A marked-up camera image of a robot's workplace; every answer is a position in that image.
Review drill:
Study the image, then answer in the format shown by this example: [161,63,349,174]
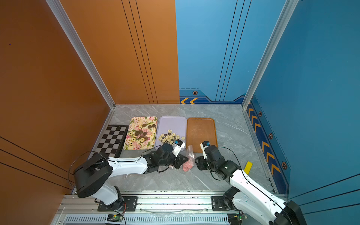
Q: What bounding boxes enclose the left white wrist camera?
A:
[172,139,186,157]

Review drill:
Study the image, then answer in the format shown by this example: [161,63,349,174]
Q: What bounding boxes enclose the brown plastic tray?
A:
[186,118,218,153]

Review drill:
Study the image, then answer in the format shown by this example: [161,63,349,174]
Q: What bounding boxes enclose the small yellow block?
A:
[243,161,253,175]

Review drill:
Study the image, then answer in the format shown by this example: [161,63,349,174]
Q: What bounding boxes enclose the aluminium front rail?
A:
[52,192,250,224]

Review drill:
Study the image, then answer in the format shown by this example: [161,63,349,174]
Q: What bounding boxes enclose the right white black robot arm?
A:
[195,141,306,225]

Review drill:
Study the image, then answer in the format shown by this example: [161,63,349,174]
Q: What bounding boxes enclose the poured mixed cookies pile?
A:
[157,129,186,144]

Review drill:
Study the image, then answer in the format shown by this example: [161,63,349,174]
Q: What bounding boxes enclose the lavender plastic tray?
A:
[155,116,187,146]

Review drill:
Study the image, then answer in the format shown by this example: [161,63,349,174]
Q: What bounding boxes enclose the ziploc bag pink cookies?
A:
[182,145,196,172]

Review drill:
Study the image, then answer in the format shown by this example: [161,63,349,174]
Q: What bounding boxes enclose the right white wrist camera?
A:
[200,141,211,159]

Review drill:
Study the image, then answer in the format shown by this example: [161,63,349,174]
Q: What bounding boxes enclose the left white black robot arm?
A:
[73,139,188,211]

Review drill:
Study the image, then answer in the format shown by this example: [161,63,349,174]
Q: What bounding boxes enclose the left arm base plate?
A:
[97,196,138,212]

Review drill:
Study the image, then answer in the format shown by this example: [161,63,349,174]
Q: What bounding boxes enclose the green circuit board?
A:
[227,214,248,225]
[106,214,126,225]

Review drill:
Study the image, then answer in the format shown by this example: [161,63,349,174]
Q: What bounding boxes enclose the right green circuit board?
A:
[227,214,248,225]

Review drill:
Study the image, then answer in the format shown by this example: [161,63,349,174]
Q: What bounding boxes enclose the black white checkerboard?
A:
[95,125,128,158]

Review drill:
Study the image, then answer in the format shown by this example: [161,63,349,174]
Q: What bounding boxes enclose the floral pattern tray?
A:
[123,116,158,151]

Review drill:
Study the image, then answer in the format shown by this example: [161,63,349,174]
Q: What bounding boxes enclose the left green circuit board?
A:
[106,214,126,225]

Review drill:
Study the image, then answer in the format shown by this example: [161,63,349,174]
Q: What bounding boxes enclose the ziploc bag mixed cookies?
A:
[123,174,142,179]

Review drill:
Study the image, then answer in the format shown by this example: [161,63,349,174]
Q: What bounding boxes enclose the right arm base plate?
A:
[211,196,243,213]

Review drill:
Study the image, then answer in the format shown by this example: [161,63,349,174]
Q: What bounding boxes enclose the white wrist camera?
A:
[172,139,186,157]
[200,141,211,159]

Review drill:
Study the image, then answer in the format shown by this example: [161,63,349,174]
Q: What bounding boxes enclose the poured ring cookies pile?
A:
[126,120,157,149]

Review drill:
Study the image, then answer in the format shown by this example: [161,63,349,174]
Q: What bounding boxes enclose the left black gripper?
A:
[159,152,190,169]

